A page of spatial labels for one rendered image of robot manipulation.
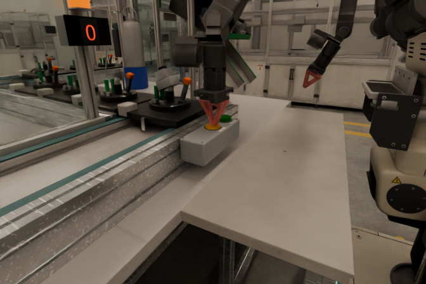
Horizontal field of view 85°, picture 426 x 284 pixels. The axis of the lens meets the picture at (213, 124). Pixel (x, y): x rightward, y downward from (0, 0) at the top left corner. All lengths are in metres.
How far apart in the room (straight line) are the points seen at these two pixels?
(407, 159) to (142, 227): 0.75
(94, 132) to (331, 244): 0.63
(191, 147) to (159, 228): 0.19
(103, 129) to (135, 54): 1.02
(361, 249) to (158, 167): 1.09
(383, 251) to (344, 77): 3.58
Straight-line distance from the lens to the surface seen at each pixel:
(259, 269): 1.53
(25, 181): 0.61
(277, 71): 4.75
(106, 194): 0.46
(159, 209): 0.51
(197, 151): 0.55
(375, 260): 1.38
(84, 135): 0.73
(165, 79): 0.78
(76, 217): 0.44
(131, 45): 1.71
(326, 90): 4.70
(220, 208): 0.51
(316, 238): 0.49
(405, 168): 0.91
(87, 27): 0.72
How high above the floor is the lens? 1.18
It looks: 20 degrees down
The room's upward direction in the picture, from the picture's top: straight up
